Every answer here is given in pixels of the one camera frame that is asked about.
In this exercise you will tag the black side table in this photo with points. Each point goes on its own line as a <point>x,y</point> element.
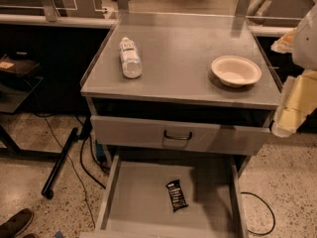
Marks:
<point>13,95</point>

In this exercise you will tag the grey open middle drawer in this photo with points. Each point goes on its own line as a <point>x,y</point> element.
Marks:
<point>136,203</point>

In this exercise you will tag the grey horizontal rail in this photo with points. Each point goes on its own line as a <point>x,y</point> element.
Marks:
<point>71,22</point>

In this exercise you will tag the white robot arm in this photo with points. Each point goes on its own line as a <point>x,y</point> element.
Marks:
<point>304,51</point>

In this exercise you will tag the black stand leg with wheel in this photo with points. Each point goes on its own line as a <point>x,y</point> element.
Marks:
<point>47,190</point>

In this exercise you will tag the grey metal drawer cabinet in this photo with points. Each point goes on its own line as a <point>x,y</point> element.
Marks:
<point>177,84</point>

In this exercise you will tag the black drawer handle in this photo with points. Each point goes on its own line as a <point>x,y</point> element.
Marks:
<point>177,137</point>

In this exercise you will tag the grey top drawer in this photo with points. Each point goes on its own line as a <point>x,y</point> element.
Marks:
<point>207,138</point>

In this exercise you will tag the black rxbar chocolate bar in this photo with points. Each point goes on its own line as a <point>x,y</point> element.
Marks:
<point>176,195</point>

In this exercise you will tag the dark box on table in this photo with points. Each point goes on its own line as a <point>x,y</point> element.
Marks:
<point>18,66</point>

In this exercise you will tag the dark shoe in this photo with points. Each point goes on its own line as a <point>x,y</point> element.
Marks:
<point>16,224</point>

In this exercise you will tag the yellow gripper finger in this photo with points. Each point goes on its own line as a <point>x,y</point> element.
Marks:
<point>298,100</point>
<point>284,44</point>

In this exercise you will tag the clear plastic water bottle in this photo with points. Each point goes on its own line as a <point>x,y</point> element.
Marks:
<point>130,59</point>

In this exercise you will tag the white paper bowl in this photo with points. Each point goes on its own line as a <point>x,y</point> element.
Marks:
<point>236,71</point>

